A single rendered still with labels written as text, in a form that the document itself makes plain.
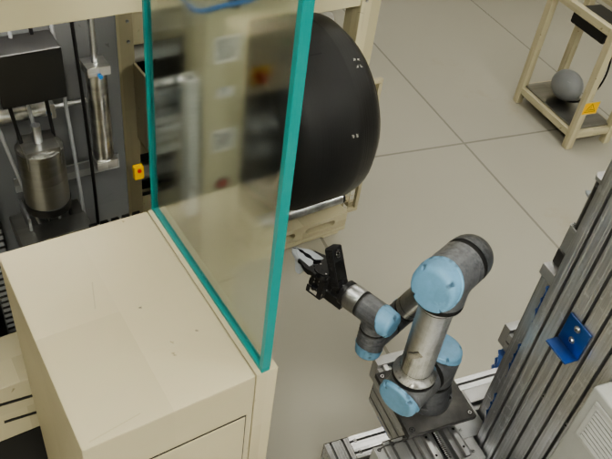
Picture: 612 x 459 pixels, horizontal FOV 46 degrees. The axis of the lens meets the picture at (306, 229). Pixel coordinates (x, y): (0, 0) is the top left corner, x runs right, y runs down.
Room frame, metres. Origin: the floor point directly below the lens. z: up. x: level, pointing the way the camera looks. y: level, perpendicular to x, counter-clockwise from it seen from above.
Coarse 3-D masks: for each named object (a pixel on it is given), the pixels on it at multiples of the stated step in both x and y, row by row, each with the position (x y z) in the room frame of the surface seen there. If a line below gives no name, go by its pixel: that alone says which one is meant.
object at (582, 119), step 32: (576, 0) 4.22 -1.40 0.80; (608, 0) 4.34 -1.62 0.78; (544, 32) 4.34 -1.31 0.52; (576, 32) 4.47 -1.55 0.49; (608, 32) 3.89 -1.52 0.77; (608, 64) 4.05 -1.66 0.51; (544, 96) 4.24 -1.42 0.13; (576, 96) 4.13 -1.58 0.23; (576, 128) 3.85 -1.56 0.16; (608, 128) 3.98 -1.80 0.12
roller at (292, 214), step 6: (336, 198) 1.88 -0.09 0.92; (342, 198) 1.89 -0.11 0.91; (318, 204) 1.84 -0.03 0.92; (324, 204) 1.85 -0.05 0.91; (330, 204) 1.86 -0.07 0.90; (336, 204) 1.88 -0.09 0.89; (294, 210) 1.78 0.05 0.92; (300, 210) 1.79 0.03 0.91; (306, 210) 1.80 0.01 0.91; (312, 210) 1.82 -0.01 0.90; (318, 210) 1.83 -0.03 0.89; (294, 216) 1.77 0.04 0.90; (300, 216) 1.79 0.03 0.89
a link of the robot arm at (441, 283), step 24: (456, 240) 1.25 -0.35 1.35; (432, 264) 1.15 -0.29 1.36; (456, 264) 1.16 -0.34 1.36; (480, 264) 1.19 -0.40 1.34; (432, 288) 1.12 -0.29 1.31; (456, 288) 1.11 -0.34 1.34; (432, 312) 1.12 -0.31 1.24; (456, 312) 1.13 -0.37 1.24; (408, 336) 1.18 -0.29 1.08; (432, 336) 1.13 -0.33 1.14; (408, 360) 1.15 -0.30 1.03; (432, 360) 1.14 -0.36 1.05; (384, 384) 1.15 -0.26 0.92; (408, 384) 1.12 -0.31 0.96; (432, 384) 1.14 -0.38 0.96; (408, 408) 1.09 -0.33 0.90
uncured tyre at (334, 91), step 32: (320, 32) 1.92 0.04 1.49; (320, 64) 1.80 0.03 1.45; (352, 64) 1.85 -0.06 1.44; (320, 96) 1.72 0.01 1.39; (352, 96) 1.78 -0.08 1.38; (320, 128) 1.67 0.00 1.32; (352, 128) 1.73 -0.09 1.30; (320, 160) 1.65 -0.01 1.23; (352, 160) 1.72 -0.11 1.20; (320, 192) 1.67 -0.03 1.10
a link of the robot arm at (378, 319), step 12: (360, 300) 1.28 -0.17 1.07; (372, 300) 1.28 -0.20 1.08; (360, 312) 1.26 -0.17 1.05; (372, 312) 1.25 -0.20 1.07; (384, 312) 1.25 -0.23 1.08; (396, 312) 1.26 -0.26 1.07; (360, 324) 1.27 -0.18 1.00; (372, 324) 1.23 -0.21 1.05; (384, 324) 1.22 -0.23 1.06; (396, 324) 1.24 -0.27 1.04; (372, 336) 1.23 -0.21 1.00; (384, 336) 1.21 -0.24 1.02
